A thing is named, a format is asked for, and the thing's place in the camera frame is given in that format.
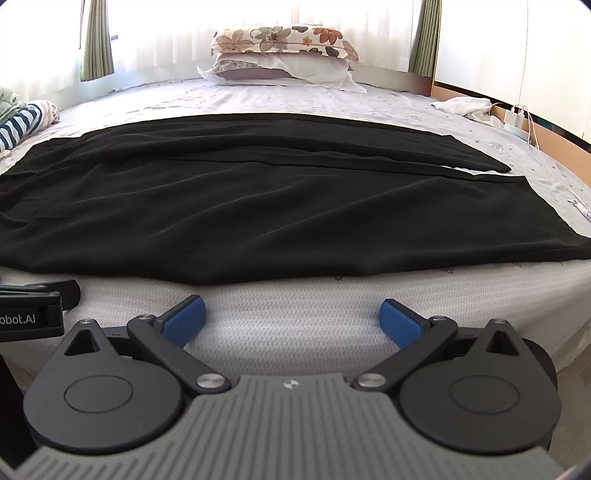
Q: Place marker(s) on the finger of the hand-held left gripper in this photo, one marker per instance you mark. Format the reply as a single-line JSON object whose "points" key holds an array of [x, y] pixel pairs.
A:
{"points": [[67, 293]]}

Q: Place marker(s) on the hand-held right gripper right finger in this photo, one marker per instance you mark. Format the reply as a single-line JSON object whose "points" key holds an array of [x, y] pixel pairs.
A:
{"points": [[400, 323]]}

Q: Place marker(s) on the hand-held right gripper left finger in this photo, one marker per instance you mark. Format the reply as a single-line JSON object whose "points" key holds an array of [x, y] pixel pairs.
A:
{"points": [[184, 321]]}

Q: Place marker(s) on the black pants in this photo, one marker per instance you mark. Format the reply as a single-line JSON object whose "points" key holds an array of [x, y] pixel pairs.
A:
{"points": [[240, 203]]}

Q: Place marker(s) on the bed with grey sheet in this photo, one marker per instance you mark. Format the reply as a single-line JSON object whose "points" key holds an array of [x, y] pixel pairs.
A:
{"points": [[300, 318]]}

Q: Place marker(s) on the blue white striped cloth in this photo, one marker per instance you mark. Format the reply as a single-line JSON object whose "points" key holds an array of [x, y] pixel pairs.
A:
{"points": [[23, 122]]}

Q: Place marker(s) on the pale green cloth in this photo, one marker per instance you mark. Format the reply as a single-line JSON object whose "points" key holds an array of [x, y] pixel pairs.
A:
{"points": [[7, 101]]}

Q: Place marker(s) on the crumpled white cloth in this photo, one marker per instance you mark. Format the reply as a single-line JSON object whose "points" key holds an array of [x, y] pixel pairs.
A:
{"points": [[464, 107]]}

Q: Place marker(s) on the white charger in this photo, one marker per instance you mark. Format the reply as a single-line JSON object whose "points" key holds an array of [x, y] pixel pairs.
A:
{"points": [[516, 119]]}

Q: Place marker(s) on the green curtain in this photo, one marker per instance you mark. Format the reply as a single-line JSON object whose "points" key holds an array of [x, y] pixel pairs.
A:
{"points": [[425, 37], [97, 41]]}

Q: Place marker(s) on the mauve patterned pillow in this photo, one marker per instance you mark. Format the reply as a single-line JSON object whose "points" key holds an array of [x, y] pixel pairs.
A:
{"points": [[249, 73]]}

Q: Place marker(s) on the white pillow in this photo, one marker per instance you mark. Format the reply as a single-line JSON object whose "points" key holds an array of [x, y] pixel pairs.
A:
{"points": [[318, 69]]}

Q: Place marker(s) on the white sheer curtain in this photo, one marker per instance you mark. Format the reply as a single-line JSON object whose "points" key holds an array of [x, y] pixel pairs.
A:
{"points": [[184, 32]]}

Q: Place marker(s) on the floral pillow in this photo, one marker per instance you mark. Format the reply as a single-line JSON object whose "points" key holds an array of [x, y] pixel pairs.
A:
{"points": [[286, 39]]}

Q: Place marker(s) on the wooden bed frame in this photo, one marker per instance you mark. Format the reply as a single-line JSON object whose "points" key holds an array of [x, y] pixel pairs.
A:
{"points": [[554, 136]]}

